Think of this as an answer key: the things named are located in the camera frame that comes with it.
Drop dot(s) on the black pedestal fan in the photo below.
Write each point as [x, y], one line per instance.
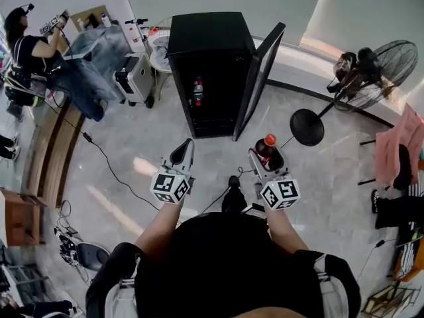
[364, 66]

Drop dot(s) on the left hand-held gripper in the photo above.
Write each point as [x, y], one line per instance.
[169, 187]

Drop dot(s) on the black round-top case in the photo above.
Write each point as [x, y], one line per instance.
[92, 255]

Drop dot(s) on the spare hand-held gripper set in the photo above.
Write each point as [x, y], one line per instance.
[66, 243]

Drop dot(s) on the person's right forearm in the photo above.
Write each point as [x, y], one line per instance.
[281, 230]

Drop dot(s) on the person's right shoe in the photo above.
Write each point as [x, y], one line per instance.
[233, 181]

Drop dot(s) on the black green-trim backpack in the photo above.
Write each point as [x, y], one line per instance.
[20, 94]

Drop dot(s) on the black mini fridge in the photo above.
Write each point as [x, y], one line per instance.
[205, 31]

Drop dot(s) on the person's black shirt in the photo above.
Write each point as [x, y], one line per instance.
[218, 267]

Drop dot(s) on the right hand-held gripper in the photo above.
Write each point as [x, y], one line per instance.
[281, 192]

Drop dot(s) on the silver suitcase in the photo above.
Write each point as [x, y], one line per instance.
[134, 78]

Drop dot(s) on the cardboard box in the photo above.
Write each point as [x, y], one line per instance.
[87, 15]

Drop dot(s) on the wooden bench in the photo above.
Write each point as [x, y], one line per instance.
[49, 154]

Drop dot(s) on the wooden frame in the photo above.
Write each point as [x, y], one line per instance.
[387, 298]

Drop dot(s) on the black box with red trim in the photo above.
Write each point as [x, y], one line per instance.
[253, 210]

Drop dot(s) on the pink cloth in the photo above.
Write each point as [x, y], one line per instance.
[387, 157]

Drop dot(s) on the person's black trousers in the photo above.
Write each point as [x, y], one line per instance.
[233, 199]

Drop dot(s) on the person's left forearm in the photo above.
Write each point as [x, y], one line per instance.
[162, 227]

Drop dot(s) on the dark soda bottle red cap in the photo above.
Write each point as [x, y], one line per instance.
[266, 147]

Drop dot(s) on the round white side table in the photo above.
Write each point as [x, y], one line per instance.
[160, 58]

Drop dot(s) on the clear acrylic table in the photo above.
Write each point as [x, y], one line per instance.
[96, 45]

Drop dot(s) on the wooden cabinet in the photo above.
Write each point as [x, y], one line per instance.
[20, 217]

